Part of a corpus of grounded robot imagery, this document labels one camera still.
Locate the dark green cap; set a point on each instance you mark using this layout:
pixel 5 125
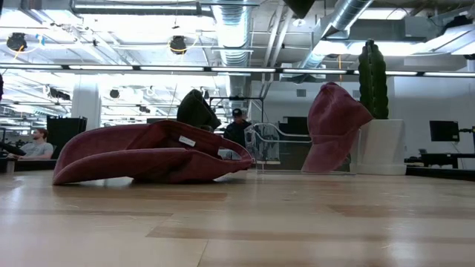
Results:
pixel 196 111
pixel 298 6

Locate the long ceiling light strip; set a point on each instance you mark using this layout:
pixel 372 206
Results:
pixel 100 67

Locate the black aluminium table frame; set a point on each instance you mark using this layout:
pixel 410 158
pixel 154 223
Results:
pixel 33 165

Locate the round black ceiling device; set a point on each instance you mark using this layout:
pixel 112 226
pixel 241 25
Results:
pixel 178 45
pixel 16 41
pixel 114 93

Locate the maroon red cap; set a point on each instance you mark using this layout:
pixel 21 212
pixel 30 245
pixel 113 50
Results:
pixel 148 163
pixel 334 122

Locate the white building column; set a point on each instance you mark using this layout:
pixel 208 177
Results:
pixel 85 104

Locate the person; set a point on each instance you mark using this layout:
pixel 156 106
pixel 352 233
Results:
pixel 235 130
pixel 37 148

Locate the green cactus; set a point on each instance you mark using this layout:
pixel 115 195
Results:
pixel 373 81

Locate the silver ribbed ceiling duct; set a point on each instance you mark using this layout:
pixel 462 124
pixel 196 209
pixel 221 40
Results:
pixel 345 15
pixel 232 22

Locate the black background desk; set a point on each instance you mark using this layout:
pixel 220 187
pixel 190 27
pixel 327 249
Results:
pixel 445 156

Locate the white planter pot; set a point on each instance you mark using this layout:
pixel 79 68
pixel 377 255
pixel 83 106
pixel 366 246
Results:
pixel 386 148

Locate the black monitor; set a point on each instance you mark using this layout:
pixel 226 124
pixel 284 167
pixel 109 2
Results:
pixel 444 130

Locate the clear plastic bin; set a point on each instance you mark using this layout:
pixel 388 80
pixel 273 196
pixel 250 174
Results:
pixel 274 148

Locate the black partition cabinet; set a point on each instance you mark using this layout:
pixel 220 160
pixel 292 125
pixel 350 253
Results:
pixel 67 137

